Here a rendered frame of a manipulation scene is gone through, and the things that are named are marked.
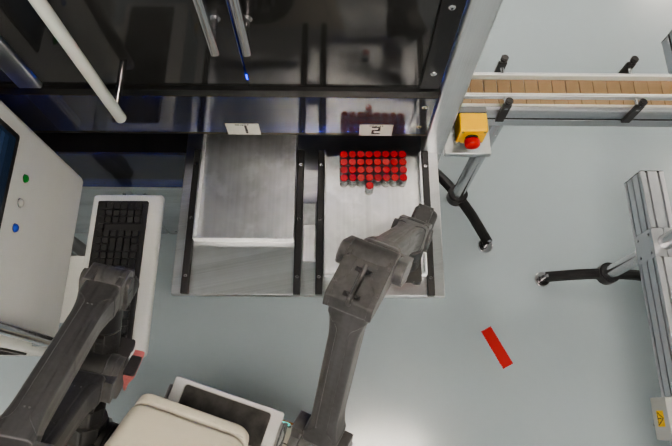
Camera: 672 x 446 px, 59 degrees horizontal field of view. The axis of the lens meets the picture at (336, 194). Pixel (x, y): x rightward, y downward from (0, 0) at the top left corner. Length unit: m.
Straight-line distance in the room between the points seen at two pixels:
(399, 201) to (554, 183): 1.24
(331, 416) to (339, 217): 0.69
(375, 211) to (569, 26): 1.84
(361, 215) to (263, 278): 0.31
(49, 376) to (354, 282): 0.45
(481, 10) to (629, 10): 2.23
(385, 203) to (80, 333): 0.89
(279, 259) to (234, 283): 0.13
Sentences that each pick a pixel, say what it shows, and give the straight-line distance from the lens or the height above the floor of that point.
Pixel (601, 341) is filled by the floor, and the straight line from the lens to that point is 2.62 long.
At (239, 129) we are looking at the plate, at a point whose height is 1.02.
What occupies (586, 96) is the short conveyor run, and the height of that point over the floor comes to 0.97.
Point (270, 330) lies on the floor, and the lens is 2.42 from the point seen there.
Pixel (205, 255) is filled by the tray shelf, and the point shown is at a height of 0.88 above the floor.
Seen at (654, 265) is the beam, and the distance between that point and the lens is 2.17.
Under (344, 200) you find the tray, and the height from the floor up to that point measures 0.88.
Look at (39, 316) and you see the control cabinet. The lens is 1.65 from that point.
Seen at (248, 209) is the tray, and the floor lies 0.88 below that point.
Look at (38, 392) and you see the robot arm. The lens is 0.94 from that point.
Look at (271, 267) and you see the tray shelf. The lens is 1.56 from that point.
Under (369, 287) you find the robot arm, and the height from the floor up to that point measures 1.53.
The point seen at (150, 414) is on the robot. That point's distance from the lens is 1.10.
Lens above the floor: 2.39
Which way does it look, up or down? 69 degrees down
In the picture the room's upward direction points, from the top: straight up
